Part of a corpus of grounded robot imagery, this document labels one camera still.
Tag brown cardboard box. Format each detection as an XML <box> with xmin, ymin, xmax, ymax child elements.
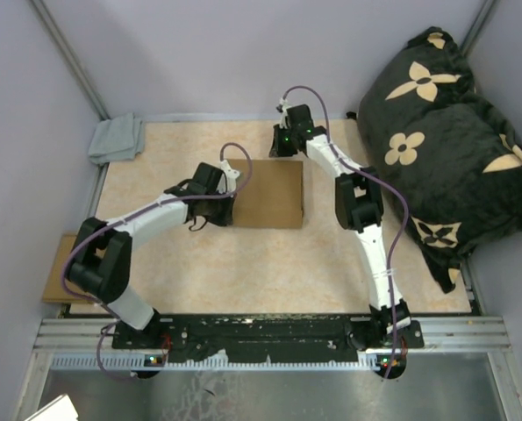
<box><xmin>232</xmin><ymin>160</ymin><xmax>304</xmax><ymax>229</ymax></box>

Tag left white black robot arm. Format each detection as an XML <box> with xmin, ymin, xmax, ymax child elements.
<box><xmin>62</xmin><ymin>161</ymin><xmax>240</xmax><ymax>348</ymax></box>

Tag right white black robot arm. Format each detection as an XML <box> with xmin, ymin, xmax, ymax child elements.
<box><xmin>269</xmin><ymin>99</ymin><xmax>411</xmax><ymax>347</ymax></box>

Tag light blue folded cloth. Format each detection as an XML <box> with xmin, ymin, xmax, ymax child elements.
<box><xmin>88</xmin><ymin>113</ymin><xmax>145</xmax><ymax>165</ymax></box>

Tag black flower pattern pillow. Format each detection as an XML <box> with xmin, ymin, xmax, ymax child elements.
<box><xmin>356</xmin><ymin>27</ymin><xmax>522</xmax><ymax>292</ymax></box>

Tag small brown cardboard piece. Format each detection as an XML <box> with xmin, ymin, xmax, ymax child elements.
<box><xmin>41</xmin><ymin>232</ymin><xmax>91</xmax><ymax>304</ymax></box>

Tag white paper sheet corner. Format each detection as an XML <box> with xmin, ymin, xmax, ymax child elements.
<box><xmin>25</xmin><ymin>394</ymin><xmax>79</xmax><ymax>421</ymax></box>

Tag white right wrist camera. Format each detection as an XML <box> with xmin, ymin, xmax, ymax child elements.
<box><xmin>276</xmin><ymin>97</ymin><xmax>290</xmax><ymax>128</ymax></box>

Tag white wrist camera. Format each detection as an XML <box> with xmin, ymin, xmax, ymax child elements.
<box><xmin>276</xmin><ymin>97</ymin><xmax>290</xmax><ymax>128</ymax></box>
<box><xmin>219</xmin><ymin>160</ymin><xmax>241</xmax><ymax>184</ymax></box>

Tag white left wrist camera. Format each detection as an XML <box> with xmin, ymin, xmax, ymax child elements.
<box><xmin>219</xmin><ymin>160</ymin><xmax>241</xmax><ymax>184</ymax></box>

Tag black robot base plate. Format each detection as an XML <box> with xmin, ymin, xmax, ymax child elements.
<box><xmin>112</xmin><ymin>314</ymin><xmax>425</xmax><ymax>379</ymax></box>

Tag right grey aluminium frame post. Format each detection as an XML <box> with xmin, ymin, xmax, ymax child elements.
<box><xmin>460</xmin><ymin>0</ymin><xmax>499</xmax><ymax>57</ymax></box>

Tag grey aluminium frame post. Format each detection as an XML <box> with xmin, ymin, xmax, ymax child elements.
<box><xmin>460</xmin><ymin>0</ymin><xmax>499</xmax><ymax>57</ymax></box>
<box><xmin>27</xmin><ymin>0</ymin><xmax>111</xmax><ymax>120</ymax></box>

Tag aluminium rail front frame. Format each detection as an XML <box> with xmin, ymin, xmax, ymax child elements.
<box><xmin>13</xmin><ymin>314</ymin><xmax>522</xmax><ymax>420</ymax></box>

